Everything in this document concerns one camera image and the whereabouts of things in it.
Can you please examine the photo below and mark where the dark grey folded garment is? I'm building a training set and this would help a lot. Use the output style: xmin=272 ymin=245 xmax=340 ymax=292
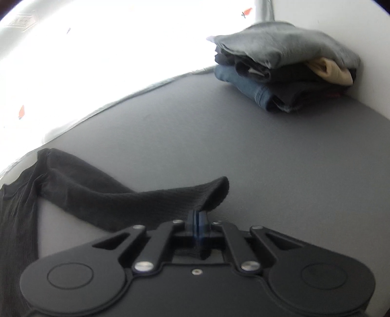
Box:
xmin=270 ymin=80 xmax=352 ymax=114

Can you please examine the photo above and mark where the black ribbed sweater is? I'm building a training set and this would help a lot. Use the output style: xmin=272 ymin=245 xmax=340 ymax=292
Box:
xmin=0 ymin=148 xmax=230 ymax=317

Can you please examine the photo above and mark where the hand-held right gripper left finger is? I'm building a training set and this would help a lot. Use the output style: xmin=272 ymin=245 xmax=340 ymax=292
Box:
xmin=91 ymin=210 xmax=199 ymax=273

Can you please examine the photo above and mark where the cream folded garment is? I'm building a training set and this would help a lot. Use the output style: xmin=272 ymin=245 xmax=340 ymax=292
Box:
xmin=305 ymin=56 xmax=354 ymax=86

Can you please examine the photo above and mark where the black folded garment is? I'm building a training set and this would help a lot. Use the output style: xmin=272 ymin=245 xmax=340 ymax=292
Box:
xmin=214 ymin=46 xmax=358 ymax=85

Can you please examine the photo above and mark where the blue folded garment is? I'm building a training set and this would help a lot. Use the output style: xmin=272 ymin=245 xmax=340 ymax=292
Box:
xmin=213 ymin=65 xmax=294 ymax=112

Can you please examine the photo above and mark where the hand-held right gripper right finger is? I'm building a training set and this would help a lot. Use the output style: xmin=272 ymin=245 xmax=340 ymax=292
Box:
xmin=198 ymin=210 xmax=309 ymax=272

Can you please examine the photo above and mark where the white carrot printed sheet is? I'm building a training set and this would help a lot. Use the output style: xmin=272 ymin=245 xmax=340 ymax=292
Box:
xmin=0 ymin=0 xmax=263 ymax=180

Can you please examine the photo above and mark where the grey pole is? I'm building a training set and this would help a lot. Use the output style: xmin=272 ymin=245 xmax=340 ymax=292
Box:
xmin=254 ymin=0 xmax=275 ymax=24

